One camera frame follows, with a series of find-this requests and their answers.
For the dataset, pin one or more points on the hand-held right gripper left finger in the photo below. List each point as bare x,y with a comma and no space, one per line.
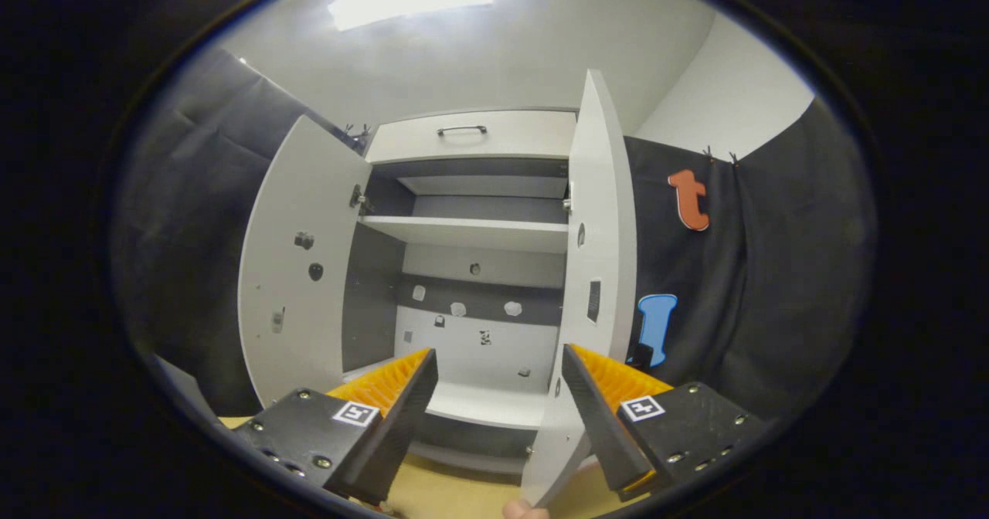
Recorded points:
406,418

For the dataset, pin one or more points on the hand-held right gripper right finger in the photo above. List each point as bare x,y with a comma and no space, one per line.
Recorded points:
595,418

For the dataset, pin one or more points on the white door with phone sticker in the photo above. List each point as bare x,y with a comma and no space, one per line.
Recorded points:
309,326

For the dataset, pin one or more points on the white door with cat sticker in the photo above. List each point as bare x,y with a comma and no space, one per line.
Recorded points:
599,195

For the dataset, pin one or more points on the white cabinet shelf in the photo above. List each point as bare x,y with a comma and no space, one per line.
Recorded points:
479,235
479,407

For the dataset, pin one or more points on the dark grey cabinet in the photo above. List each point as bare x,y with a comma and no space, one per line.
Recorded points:
371,303

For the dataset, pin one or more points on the white cabinet drawer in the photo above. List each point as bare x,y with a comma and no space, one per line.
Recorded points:
525,137

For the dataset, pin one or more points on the black backdrop cloth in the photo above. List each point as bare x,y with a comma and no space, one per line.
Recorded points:
201,218
773,272

